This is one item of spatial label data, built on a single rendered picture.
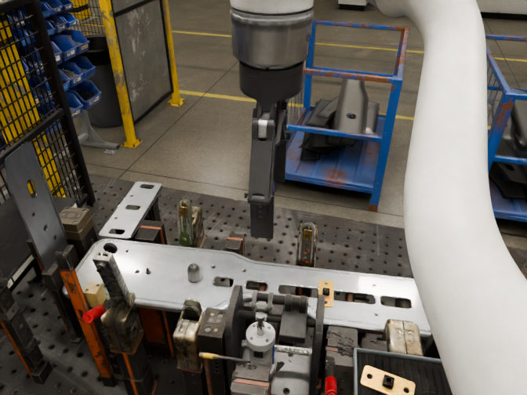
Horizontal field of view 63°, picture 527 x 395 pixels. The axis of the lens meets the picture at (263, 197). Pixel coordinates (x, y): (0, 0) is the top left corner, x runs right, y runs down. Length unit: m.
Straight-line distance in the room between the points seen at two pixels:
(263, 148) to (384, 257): 1.25
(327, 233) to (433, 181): 1.43
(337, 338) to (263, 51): 0.63
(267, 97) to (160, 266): 0.78
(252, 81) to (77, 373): 1.11
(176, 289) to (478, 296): 0.91
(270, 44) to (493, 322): 0.33
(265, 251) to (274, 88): 1.20
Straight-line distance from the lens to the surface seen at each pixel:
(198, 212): 1.29
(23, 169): 1.16
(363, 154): 3.39
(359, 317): 1.08
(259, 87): 0.50
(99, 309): 0.96
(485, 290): 0.30
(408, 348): 0.95
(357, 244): 1.71
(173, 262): 1.20
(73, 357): 1.46
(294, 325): 0.84
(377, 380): 0.80
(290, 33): 0.47
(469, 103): 0.38
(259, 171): 0.49
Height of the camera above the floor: 1.83
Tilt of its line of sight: 36 degrees down
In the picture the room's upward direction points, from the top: straight up
